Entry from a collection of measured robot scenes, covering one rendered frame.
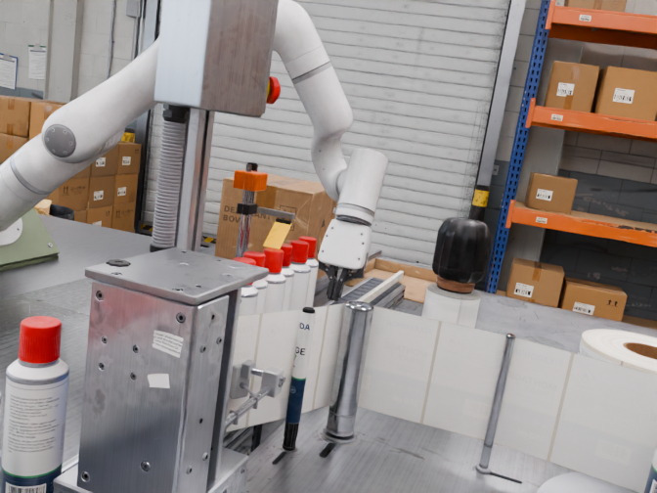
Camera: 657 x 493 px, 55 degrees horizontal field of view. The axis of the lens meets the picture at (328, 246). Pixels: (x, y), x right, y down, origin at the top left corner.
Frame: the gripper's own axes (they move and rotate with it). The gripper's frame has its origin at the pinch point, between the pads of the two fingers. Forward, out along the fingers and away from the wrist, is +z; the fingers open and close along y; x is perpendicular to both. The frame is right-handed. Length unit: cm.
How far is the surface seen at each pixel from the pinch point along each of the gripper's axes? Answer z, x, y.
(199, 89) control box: -16, -63, -5
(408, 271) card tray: -18, 78, -1
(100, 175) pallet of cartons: -66, 267, -288
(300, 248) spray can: -3.3, -29.8, 1.3
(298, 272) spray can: 0.6, -29.2, 1.9
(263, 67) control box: -22, -58, 0
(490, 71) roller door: -225, 346, -27
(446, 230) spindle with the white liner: -10.2, -34.9, 25.5
